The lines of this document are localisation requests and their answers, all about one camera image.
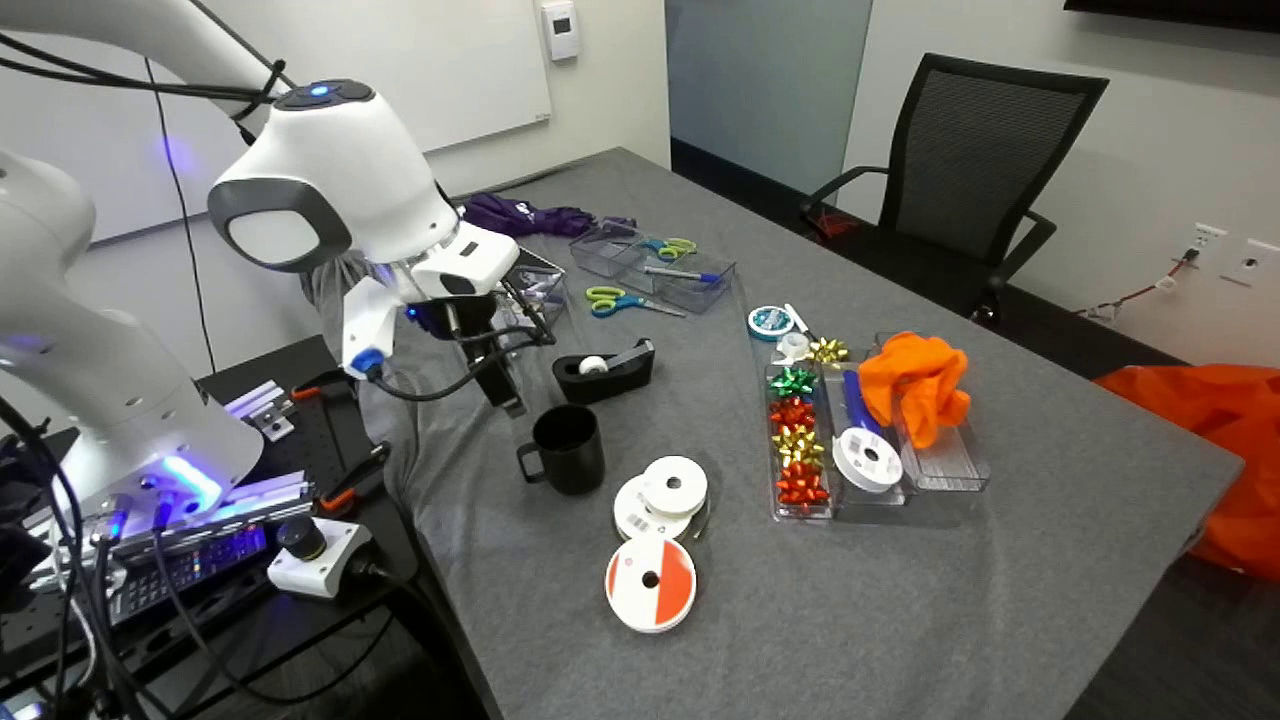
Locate orange tissue paper bundle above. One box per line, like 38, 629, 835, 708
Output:
854, 330, 975, 452

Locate black mesh office chair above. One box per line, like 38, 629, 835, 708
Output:
795, 51, 1110, 326

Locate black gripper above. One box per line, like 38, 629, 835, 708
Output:
418, 290, 535, 421

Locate orange handled clamp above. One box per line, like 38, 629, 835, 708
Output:
285, 369, 361, 412
314, 444, 391, 520

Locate clear box of gift bows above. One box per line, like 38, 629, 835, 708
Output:
762, 356, 838, 527

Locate orange bag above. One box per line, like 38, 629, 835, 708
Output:
1094, 359, 1280, 584

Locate white emergency stop box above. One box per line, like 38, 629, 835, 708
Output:
262, 513, 377, 600

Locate orange and white ribbon spool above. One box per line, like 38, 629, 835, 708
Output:
600, 532, 702, 637

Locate black tape dispenser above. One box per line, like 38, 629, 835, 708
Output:
546, 336, 658, 410

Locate white wall outlet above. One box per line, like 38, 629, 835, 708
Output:
1186, 218, 1233, 274
1234, 237, 1280, 291

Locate white wall whiteboard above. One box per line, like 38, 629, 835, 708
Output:
0, 0, 554, 254

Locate gold gift bow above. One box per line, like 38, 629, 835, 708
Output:
774, 430, 826, 471

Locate black wall television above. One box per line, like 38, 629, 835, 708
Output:
1060, 0, 1280, 38

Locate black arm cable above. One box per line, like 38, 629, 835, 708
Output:
0, 28, 290, 138

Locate packaged blue handled scissors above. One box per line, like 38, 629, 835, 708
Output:
637, 258, 738, 320

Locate green gift bow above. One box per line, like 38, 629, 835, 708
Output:
766, 363, 821, 399

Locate black robot cart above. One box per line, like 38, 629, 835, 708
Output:
0, 331, 464, 720

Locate packaged green handled scissors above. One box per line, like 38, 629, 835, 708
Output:
571, 232, 702, 285

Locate purple cable bundle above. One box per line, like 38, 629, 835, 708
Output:
454, 189, 640, 246

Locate light blue ribbon spool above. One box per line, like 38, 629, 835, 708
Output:
745, 299, 812, 344

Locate clear box with blue ribbon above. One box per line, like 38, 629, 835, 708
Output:
821, 369, 911, 513

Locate red gift bow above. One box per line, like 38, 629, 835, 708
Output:
766, 395, 821, 435
770, 461, 833, 513

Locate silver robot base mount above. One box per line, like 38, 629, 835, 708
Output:
51, 465, 318, 634

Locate white wall thermostat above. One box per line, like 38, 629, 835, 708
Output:
535, 0, 582, 70

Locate black mug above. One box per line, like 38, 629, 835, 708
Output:
512, 399, 609, 500

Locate grey tablecloth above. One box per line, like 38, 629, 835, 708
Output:
290, 145, 1246, 720

